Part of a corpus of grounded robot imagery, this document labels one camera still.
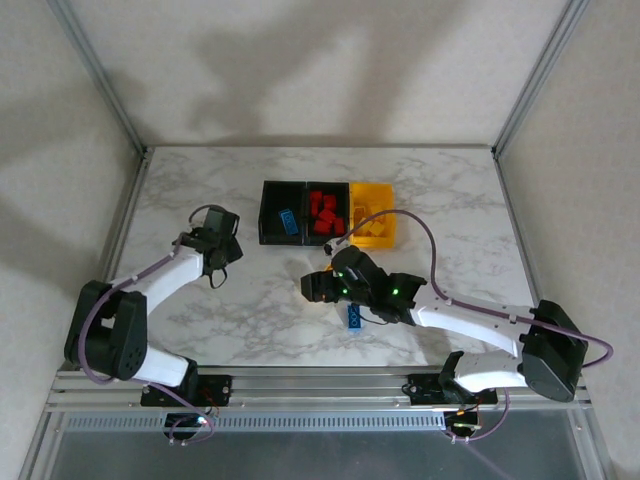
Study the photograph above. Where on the aluminium frame post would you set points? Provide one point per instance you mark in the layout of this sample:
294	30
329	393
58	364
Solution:
540	75
100	75

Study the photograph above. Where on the perforated metal strip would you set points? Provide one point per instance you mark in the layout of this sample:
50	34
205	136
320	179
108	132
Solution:
300	422

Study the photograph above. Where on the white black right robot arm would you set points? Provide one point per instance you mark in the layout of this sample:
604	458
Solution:
465	325

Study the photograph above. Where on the grey metal panel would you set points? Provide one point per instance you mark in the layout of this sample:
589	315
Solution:
320	460

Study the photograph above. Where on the aluminium table side rail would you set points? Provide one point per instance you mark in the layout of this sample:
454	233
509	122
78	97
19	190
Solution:
124	220
521	230

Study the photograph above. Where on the black base connector box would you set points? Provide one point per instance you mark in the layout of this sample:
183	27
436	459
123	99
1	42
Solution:
182	422
460	420

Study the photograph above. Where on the black plastic bin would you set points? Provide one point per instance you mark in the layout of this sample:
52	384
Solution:
272	200
307	240

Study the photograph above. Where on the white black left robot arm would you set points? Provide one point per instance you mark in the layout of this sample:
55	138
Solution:
165	280

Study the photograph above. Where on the blue lego brick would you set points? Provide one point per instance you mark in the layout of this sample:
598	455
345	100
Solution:
289	222
355	320

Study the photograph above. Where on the yellow plastic bin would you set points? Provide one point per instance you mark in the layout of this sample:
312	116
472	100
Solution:
387	192

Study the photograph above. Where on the aluminium mounting rail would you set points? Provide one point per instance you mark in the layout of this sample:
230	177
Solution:
320	387

